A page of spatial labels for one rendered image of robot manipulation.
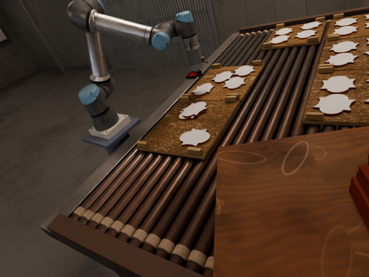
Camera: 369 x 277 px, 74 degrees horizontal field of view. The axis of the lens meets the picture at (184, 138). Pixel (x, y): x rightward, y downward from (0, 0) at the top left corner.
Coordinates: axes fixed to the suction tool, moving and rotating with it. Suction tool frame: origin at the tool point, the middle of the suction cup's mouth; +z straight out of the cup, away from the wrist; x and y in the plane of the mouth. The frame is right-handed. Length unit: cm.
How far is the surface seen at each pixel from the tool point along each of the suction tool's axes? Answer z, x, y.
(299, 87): 11, -46, -16
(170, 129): 9.2, 14.6, -34.1
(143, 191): 11, 20, -69
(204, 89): 8.2, -0.9, -1.7
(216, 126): 9.2, -6.8, -38.8
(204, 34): 50, 19, 302
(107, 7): -27, 202, 407
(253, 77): 9.2, -27.6, 1.8
